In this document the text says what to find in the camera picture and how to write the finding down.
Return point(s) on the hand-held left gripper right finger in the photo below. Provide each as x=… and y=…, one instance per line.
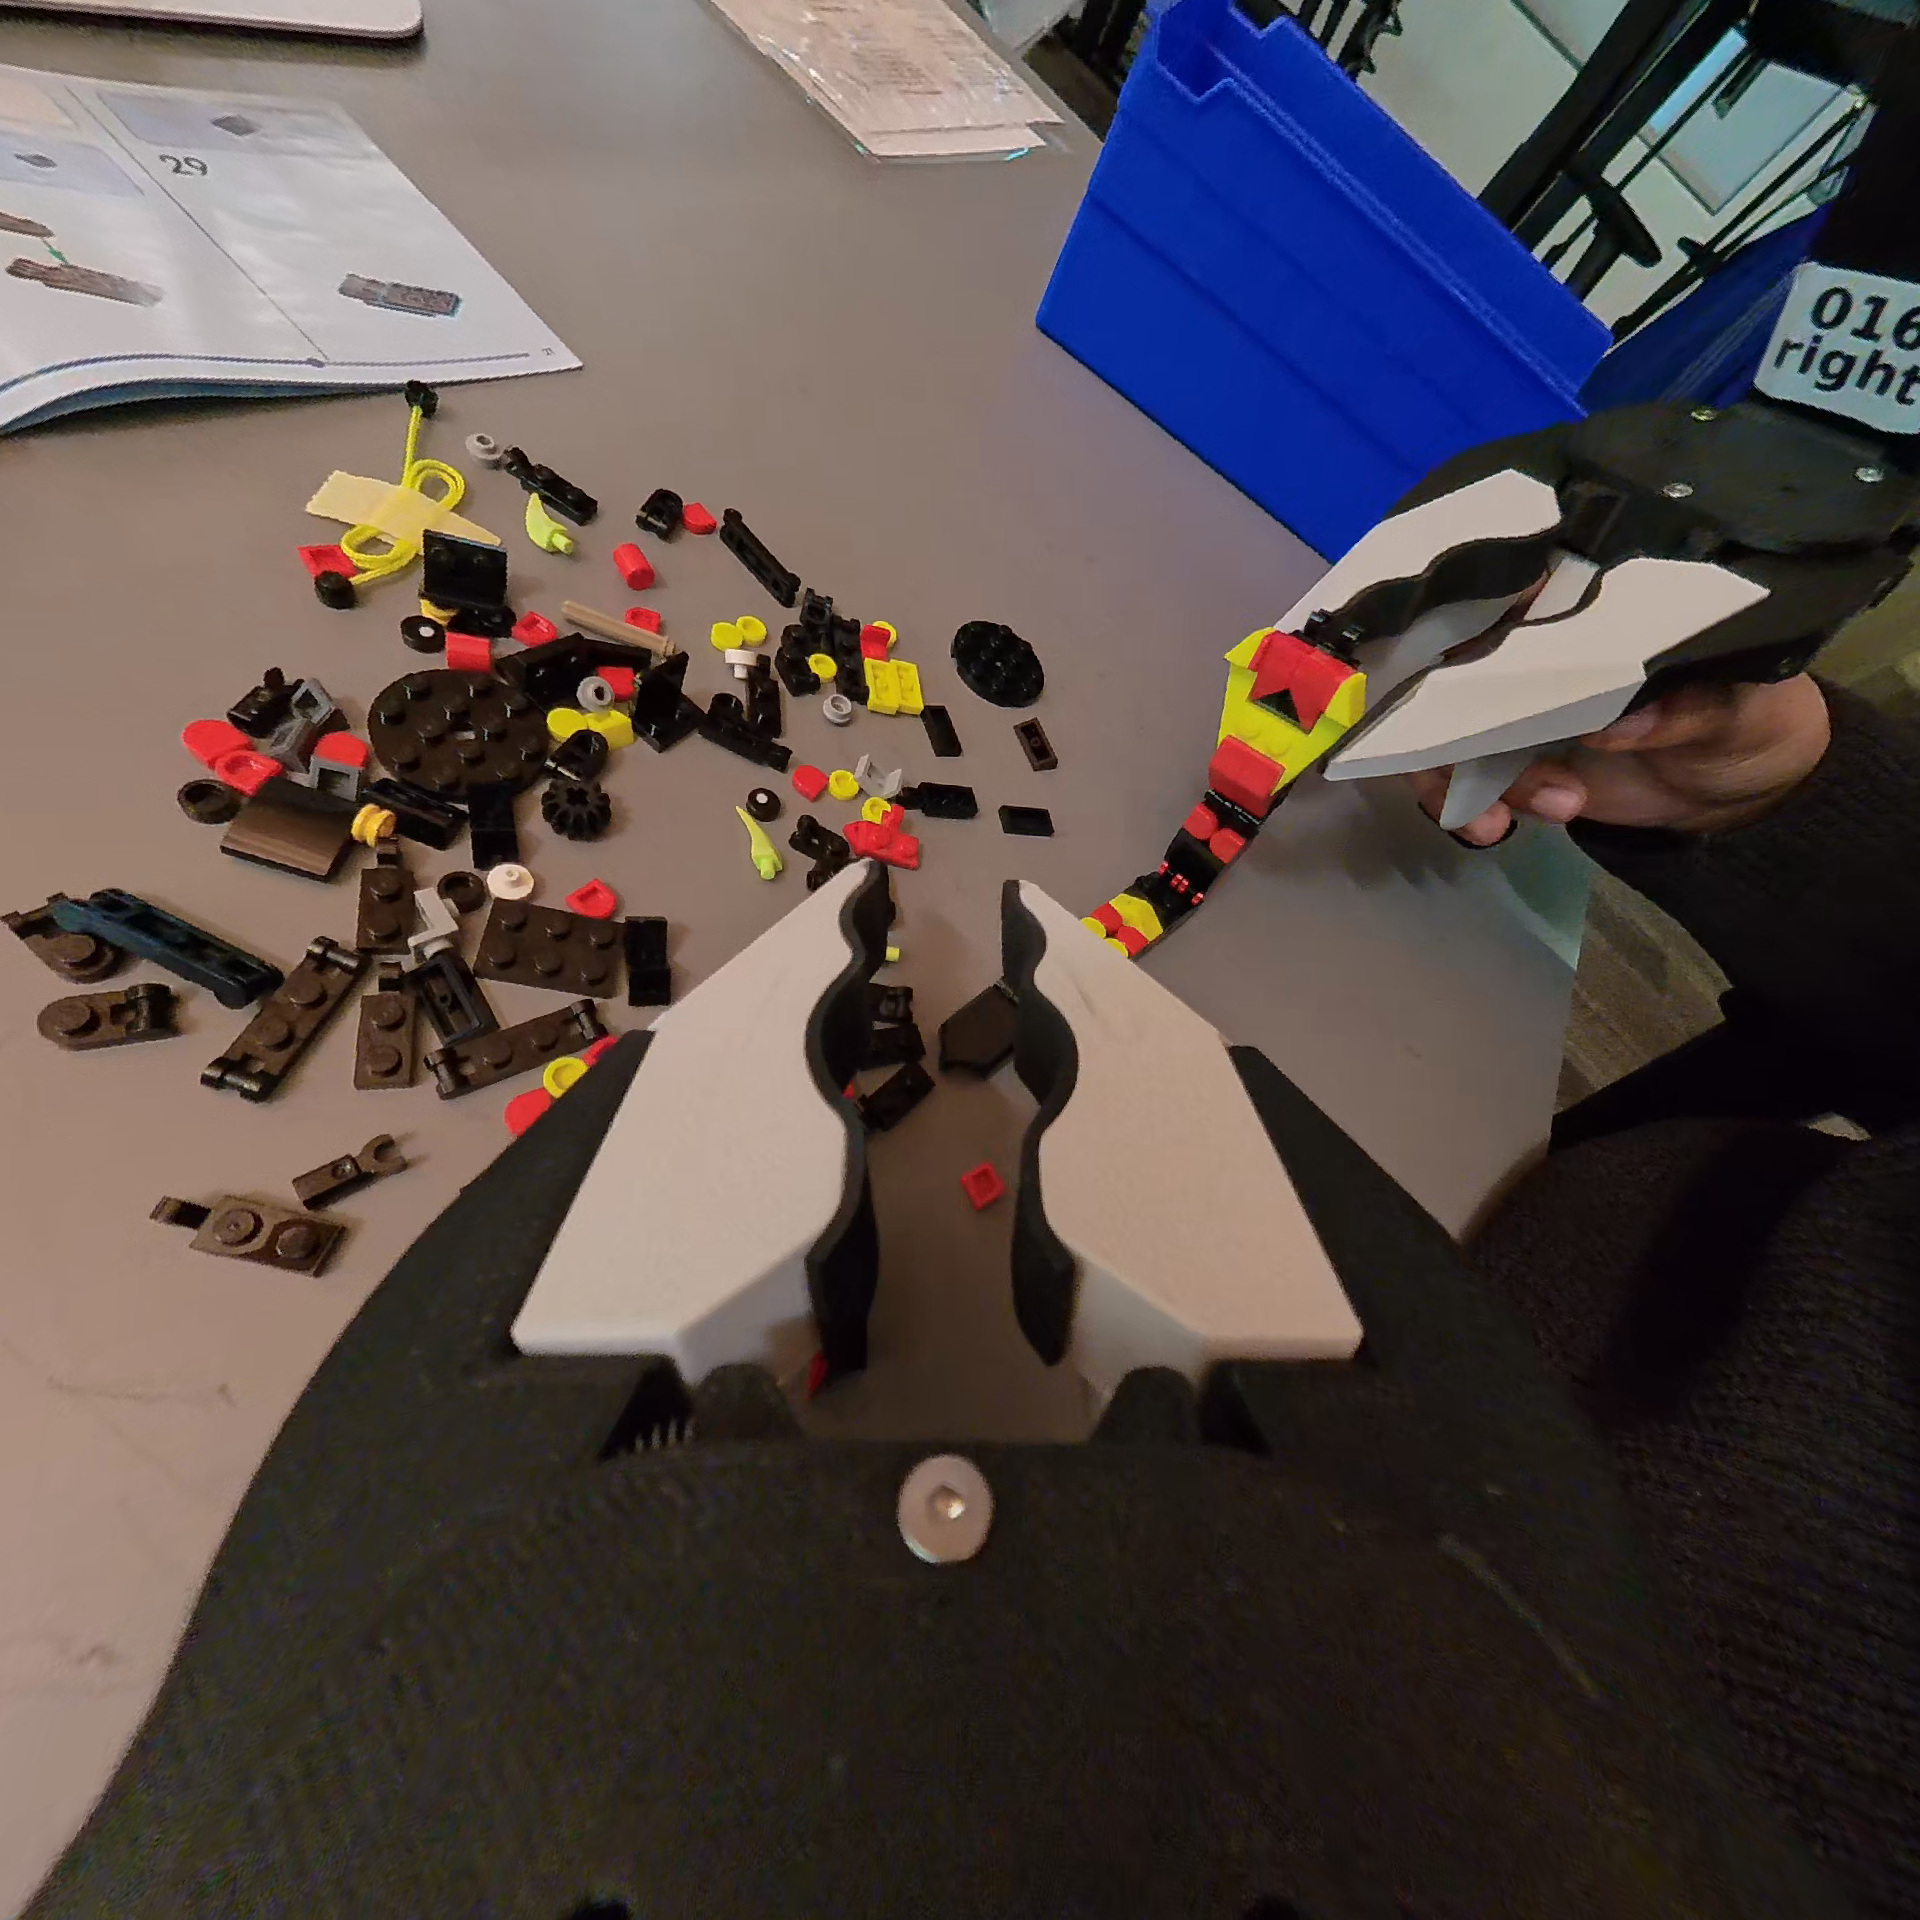
x=1200, y=1199

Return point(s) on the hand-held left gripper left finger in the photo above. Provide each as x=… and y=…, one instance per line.
x=689, y=1199

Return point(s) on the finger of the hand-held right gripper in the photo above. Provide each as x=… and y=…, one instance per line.
x=1441, y=540
x=1573, y=664

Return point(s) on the red yellow lego snake model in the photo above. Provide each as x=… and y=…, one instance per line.
x=1278, y=721

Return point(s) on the pile of lego pieces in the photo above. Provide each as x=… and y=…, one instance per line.
x=452, y=734

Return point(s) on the person's right forearm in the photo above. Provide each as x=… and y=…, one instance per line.
x=1784, y=928

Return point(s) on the round black lego plate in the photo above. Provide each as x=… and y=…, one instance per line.
x=997, y=664

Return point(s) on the person's right hand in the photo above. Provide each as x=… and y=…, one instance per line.
x=1712, y=751

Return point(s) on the blue cloth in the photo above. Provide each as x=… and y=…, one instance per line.
x=1695, y=332

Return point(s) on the blue plastic bin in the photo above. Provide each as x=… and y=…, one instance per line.
x=1308, y=300

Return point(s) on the clear plastic bags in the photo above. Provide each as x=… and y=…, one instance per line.
x=897, y=73

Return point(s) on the open instruction booklet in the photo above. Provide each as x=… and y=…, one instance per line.
x=270, y=255

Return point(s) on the white stand base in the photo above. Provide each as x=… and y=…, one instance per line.
x=228, y=17

